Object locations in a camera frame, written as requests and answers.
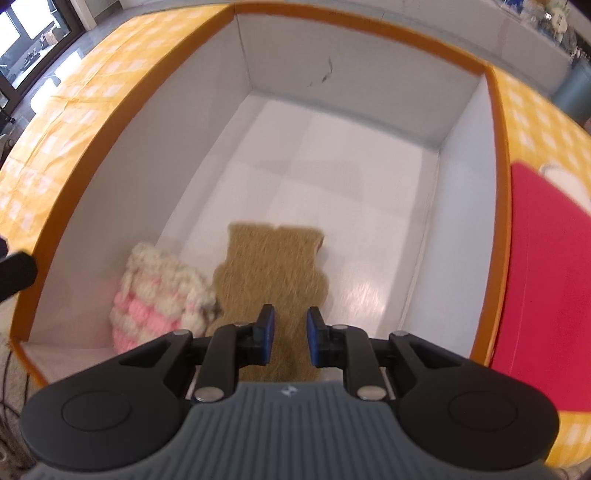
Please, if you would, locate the group of small ornaments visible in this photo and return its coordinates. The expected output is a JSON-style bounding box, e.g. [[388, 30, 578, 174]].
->
[[499, 0, 591, 51]]

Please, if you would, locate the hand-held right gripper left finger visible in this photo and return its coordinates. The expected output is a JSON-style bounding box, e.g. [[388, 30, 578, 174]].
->
[[117, 304, 276, 402]]

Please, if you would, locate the white fluffy cloth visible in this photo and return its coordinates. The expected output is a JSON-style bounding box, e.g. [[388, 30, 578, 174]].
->
[[538, 164, 591, 206]]

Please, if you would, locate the red box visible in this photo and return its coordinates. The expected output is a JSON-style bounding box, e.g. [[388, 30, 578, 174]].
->
[[489, 159, 591, 414]]

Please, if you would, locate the grey-blue round bin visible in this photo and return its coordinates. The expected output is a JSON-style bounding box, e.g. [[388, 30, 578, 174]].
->
[[551, 60, 591, 123]]

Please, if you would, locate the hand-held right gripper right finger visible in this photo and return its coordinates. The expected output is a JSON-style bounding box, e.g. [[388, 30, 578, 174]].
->
[[306, 306, 463, 401]]

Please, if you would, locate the tan bear-shaped plush mat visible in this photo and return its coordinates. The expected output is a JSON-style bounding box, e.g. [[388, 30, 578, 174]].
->
[[213, 222, 329, 384]]

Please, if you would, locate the dark framed window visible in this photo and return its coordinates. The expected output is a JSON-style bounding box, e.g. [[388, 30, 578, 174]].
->
[[0, 0, 86, 90]]

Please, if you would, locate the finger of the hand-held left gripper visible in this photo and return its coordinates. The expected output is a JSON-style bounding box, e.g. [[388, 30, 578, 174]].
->
[[0, 250, 38, 304]]

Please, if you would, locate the pink and white knitted pouch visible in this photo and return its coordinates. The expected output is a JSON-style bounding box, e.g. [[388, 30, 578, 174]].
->
[[108, 241, 219, 356]]

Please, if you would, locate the yellow checkered tablecloth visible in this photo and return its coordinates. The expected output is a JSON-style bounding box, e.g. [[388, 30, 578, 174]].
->
[[0, 4, 591, 468]]

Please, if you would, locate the orange storage box white inside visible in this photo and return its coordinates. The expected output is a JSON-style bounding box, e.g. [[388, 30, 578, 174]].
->
[[9, 2, 513, 389]]

